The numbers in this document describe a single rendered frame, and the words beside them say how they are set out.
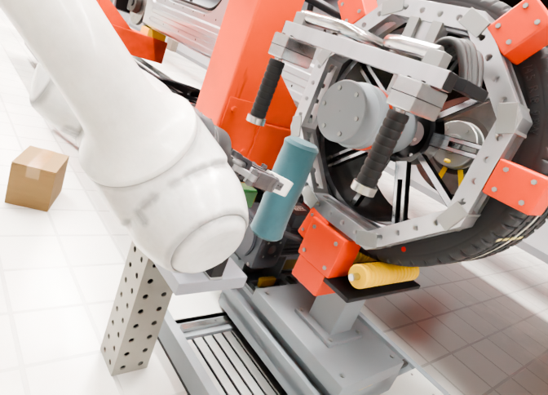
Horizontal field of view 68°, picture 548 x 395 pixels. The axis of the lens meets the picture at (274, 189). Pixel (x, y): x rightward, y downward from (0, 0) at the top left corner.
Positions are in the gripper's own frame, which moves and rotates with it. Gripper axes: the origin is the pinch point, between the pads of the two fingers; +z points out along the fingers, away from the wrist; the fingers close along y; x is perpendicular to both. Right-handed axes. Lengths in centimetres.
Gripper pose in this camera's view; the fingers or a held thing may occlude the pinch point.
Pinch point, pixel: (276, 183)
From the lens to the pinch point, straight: 73.0
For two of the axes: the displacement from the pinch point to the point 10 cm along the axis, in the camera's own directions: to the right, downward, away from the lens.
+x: -5.2, 8.5, 1.0
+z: 5.7, 2.6, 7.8
